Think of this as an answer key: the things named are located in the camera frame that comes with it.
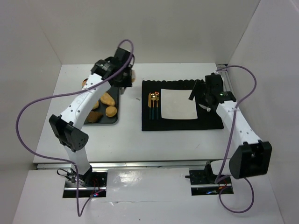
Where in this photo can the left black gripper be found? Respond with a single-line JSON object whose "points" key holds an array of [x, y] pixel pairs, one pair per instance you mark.
{"points": [[126, 80]]}

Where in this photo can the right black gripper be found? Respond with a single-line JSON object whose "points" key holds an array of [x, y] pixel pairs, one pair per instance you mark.
{"points": [[202, 94]]}

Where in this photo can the glazed donut bread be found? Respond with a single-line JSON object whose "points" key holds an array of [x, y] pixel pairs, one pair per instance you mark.
{"points": [[133, 76]]}

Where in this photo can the metal tongs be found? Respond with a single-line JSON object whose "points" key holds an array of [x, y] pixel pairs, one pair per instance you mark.
{"points": [[122, 90]]}

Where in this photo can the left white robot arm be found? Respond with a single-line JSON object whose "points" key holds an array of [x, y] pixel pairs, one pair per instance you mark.
{"points": [[68, 124]]}

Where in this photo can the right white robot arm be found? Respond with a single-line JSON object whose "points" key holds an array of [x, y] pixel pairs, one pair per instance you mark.
{"points": [[246, 154]]}

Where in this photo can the oblong bread roll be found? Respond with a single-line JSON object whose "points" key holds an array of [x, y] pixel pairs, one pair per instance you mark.
{"points": [[107, 99]]}

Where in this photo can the small round bread bun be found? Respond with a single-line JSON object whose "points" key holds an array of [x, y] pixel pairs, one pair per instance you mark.
{"points": [[111, 111]]}

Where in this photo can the brown leaf-shaped bread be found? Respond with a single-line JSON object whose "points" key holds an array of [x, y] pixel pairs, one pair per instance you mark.
{"points": [[94, 117]]}

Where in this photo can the dark baking tray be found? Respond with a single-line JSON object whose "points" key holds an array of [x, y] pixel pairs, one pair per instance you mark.
{"points": [[115, 94]]}

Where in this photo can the white square plate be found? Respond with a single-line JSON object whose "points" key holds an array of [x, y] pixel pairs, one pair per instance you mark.
{"points": [[175, 104]]}

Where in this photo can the white cup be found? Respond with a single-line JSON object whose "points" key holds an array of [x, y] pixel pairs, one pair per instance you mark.
{"points": [[208, 109]]}

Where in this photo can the black placemat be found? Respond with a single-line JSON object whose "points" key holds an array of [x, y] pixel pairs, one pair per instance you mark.
{"points": [[153, 121]]}

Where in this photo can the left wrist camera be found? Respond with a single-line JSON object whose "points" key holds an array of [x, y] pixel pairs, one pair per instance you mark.
{"points": [[121, 55]]}

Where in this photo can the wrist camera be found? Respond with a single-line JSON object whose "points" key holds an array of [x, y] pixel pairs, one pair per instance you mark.
{"points": [[121, 55], [226, 96]]}

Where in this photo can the gold knife green handle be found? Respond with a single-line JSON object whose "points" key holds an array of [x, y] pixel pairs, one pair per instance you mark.
{"points": [[149, 105]]}

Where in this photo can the gold spoon green handle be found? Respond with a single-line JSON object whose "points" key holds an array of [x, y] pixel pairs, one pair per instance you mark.
{"points": [[153, 99]]}

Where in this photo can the gold fork green handle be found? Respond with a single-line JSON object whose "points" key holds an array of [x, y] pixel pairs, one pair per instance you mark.
{"points": [[157, 105]]}

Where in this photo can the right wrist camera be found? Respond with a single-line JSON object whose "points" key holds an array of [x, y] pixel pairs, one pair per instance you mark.
{"points": [[226, 96]]}

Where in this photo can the aluminium table edge rail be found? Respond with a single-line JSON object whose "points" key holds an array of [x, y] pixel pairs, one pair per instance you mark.
{"points": [[154, 164]]}

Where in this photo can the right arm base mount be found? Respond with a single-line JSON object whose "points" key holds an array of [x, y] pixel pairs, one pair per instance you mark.
{"points": [[202, 181]]}

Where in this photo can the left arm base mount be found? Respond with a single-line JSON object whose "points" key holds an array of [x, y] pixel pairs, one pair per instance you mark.
{"points": [[96, 185]]}

